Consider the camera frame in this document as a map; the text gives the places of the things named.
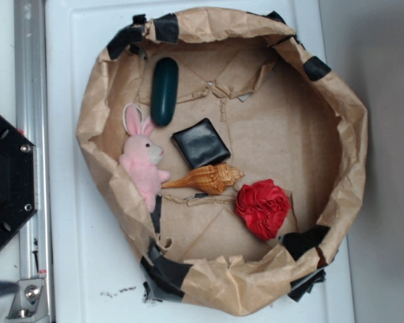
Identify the crumpled red paper ball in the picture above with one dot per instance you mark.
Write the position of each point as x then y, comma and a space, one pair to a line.
263, 206

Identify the dark green oblong case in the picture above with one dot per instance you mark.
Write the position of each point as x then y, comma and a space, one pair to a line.
164, 91

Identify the pink plush bunny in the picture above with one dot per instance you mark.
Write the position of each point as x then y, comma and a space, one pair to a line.
141, 156

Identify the brown paper bin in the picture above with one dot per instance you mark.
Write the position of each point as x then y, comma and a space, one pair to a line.
283, 114

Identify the metal corner bracket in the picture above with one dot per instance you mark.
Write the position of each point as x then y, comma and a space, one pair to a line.
29, 303

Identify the white tray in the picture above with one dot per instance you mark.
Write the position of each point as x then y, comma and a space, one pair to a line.
97, 276

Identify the black square pouch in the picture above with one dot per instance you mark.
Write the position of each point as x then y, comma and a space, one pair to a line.
201, 145

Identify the orange conch seashell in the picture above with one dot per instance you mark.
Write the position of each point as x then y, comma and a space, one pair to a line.
211, 179

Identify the aluminium extrusion rail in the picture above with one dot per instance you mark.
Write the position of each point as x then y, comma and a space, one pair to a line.
36, 251

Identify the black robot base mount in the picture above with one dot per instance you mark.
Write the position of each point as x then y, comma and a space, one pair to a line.
17, 185

